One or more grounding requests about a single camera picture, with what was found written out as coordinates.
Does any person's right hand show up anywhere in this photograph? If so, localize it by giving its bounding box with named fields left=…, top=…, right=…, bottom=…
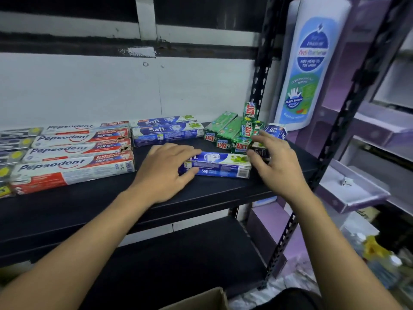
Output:
left=246, top=130, right=312, bottom=202

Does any person's left hand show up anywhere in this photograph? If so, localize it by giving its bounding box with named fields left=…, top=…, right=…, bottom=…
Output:
left=132, top=143, right=203, bottom=204

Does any person's right forearm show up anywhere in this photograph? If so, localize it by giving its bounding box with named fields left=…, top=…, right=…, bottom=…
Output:
left=287, top=187, right=404, bottom=310

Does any person's left forearm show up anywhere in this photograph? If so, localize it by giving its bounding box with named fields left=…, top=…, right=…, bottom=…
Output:
left=0, top=185, right=156, bottom=310

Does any black metal shelf rack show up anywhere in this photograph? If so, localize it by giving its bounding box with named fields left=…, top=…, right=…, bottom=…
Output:
left=0, top=0, right=413, bottom=310

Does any purple cardboard display stand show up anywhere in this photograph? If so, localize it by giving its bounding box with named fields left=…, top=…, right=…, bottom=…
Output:
left=248, top=0, right=413, bottom=279

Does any red white toothpaste box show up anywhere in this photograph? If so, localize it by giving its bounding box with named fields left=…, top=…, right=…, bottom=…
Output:
left=31, top=128, right=131, bottom=149
left=41, top=121, right=130, bottom=135
left=22, top=138, right=132, bottom=164
left=10, top=150, right=136, bottom=195

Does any white bottle-shaped display sign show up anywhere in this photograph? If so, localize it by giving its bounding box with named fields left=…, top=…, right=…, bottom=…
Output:
left=274, top=0, right=353, bottom=132

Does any brown cardboard box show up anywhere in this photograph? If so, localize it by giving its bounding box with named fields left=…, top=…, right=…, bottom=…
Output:
left=159, top=287, right=230, bottom=310

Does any person's dark clothing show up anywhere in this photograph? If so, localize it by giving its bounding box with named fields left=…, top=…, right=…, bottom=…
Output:
left=253, top=287, right=325, bottom=310

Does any clear bottle with yellow label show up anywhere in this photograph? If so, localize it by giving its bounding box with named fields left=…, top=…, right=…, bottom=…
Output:
left=352, top=232, right=404, bottom=291

